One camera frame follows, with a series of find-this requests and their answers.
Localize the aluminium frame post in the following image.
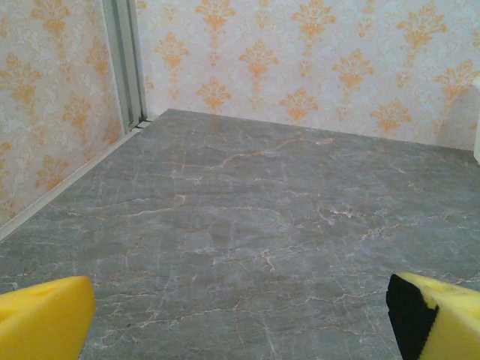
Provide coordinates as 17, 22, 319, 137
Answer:
101, 0, 150, 133

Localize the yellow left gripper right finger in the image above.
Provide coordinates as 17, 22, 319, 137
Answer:
387, 272, 480, 360

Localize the aluminium side rail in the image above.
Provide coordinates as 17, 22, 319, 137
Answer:
0, 118, 153, 243

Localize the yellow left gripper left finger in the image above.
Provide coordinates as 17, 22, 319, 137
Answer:
0, 275, 97, 360

